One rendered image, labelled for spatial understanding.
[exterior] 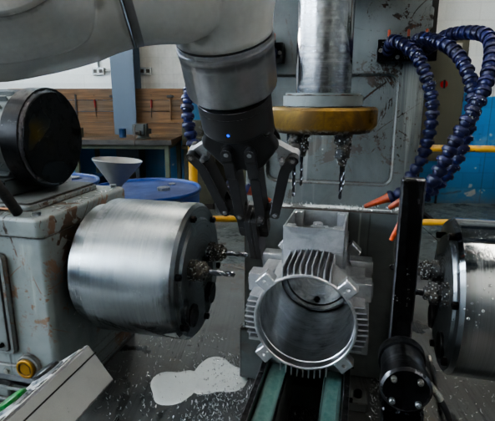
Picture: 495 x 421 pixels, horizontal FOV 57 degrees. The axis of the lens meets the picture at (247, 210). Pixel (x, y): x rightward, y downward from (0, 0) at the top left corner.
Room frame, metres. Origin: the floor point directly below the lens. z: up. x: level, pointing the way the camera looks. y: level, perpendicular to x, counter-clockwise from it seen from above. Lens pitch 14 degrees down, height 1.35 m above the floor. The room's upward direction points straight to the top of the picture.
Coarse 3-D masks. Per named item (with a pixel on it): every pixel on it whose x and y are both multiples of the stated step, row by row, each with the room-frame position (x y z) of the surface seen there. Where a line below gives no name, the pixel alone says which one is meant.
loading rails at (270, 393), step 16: (272, 368) 0.66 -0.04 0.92; (288, 368) 0.68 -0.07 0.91; (352, 368) 0.68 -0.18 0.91; (256, 384) 0.61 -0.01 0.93; (272, 384) 0.62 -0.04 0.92; (288, 384) 0.68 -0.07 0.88; (304, 384) 0.73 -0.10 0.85; (320, 384) 0.73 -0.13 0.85; (336, 384) 0.62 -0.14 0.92; (256, 400) 0.59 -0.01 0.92; (272, 400) 0.58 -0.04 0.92; (288, 400) 0.69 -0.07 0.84; (304, 400) 0.72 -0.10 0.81; (320, 400) 0.72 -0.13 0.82; (336, 400) 0.58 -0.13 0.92; (352, 400) 0.72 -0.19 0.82; (256, 416) 0.55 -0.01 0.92; (272, 416) 0.55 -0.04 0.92; (288, 416) 0.69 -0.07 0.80; (320, 416) 0.55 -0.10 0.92; (336, 416) 0.55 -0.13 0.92
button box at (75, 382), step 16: (80, 352) 0.44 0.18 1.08; (64, 368) 0.41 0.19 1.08; (80, 368) 0.43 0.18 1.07; (96, 368) 0.44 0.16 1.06; (32, 384) 0.42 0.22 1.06; (48, 384) 0.39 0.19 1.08; (64, 384) 0.40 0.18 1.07; (80, 384) 0.41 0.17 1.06; (96, 384) 0.43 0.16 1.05; (16, 400) 0.37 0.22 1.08; (32, 400) 0.36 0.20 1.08; (48, 400) 0.38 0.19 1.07; (64, 400) 0.39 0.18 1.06; (80, 400) 0.40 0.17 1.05; (0, 416) 0.36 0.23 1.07; (16, 416) 0.34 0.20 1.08; (32, 416) 0.35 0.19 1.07; (48, 416) 0.37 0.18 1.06; (64, 416) 0.38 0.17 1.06; (80, 416) 0.39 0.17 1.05
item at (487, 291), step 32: (448, 224) 0.71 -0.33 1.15; (480, 224) 0.67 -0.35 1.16; (448, 256) 0.66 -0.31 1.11; (480, 256) 0.60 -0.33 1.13; (448, 288) 0.63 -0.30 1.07; (480, 288) 0.58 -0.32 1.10; (448, 320) 0.61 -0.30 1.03; (480, 320) 0.56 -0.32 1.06; (448, 352) 0.61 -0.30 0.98; (480, 352) 0.56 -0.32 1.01
